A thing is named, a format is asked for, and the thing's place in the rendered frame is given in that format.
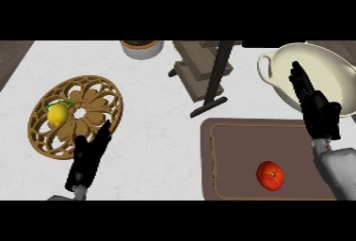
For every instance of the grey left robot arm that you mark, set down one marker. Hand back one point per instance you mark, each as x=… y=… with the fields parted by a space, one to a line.
x=69 y=194

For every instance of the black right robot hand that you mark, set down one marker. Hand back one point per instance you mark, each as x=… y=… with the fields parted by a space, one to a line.
x=319 y=116

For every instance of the yellow lemon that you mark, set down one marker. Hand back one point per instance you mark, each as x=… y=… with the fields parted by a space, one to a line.
x=57 y=115

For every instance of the grey pot with orange rim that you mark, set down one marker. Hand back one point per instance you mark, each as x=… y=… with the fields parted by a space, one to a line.
x=140 y=50

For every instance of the brown rectangular tray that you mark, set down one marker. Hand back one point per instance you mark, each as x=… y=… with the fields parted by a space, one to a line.
x=240 y=157

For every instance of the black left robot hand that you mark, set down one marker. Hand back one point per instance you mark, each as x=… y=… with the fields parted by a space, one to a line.
x=87 y=157

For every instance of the red tomato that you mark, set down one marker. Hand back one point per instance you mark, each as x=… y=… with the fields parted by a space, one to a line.
x=270 y=175

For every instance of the round carved wooden trivet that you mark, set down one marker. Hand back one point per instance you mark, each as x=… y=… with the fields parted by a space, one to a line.
x=94 y=94

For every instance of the tiered wooden basket stand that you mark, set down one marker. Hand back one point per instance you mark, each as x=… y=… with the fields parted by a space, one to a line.
x=201 y=72

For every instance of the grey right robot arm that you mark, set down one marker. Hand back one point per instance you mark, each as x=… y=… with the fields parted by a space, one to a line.
x=335 y=169

